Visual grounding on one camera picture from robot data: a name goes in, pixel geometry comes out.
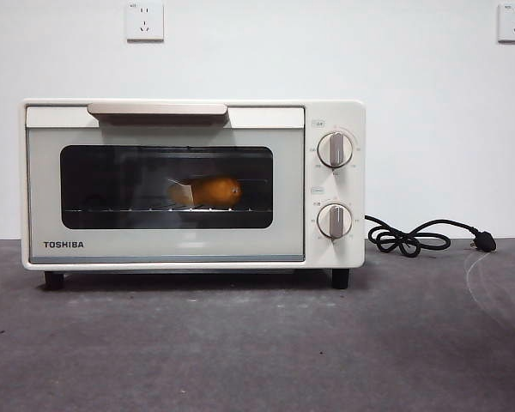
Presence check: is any metal wire oven rack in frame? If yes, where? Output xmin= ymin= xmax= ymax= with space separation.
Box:
xmin=64 ymin=207 xmax=272 ymax=215

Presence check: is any yellow corn cob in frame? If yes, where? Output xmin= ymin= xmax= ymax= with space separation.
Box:
xmin=167 ymin=175 xmax=243 ymax=206

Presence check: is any black power cord with plug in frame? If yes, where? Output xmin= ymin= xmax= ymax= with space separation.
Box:
xmin=363 ymin=214 xmax=497 ymax=258

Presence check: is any cream timer knob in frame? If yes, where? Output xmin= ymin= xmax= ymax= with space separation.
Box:
xmin=316 ymin=203 xmax=353 ymax=239

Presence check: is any cream toaster oven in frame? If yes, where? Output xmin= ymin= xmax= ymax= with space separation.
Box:
xmin=19 ymin=99 xmax=367 ymax=289

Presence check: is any glass oven door with handle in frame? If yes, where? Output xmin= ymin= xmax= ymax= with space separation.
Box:
xmin=25 ymin=102 xmax=306 ymax=263

